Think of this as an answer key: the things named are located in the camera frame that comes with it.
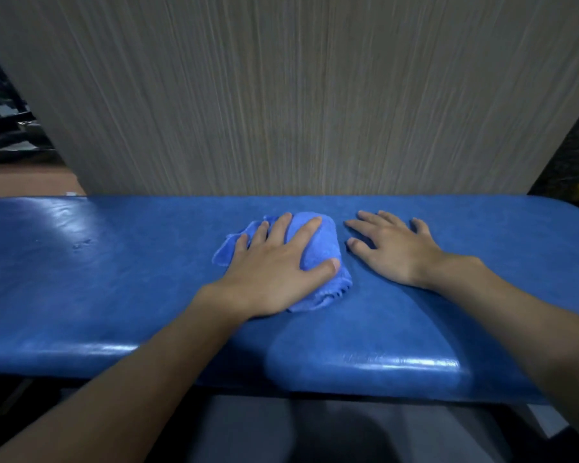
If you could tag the black framed wall mirror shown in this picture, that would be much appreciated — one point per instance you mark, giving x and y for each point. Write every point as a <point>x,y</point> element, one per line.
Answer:
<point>5,130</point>

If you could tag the person's right hand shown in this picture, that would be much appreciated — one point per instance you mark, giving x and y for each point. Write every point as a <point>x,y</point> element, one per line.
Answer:
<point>400,257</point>

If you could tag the person's right forearm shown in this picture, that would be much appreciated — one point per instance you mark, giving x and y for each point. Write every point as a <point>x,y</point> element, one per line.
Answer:
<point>535,323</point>

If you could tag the blue microfibre cloth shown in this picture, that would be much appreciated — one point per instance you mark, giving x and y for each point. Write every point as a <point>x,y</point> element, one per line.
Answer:
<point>323,245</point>

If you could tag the person's left forearm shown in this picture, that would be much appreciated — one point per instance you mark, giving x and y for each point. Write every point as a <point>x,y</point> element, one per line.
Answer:
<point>116,390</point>

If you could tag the person's left hand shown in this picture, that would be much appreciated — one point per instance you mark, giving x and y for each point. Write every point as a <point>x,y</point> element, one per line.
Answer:
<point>270,279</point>

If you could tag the blue bench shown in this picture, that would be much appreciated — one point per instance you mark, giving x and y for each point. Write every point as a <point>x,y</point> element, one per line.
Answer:
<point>125,284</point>

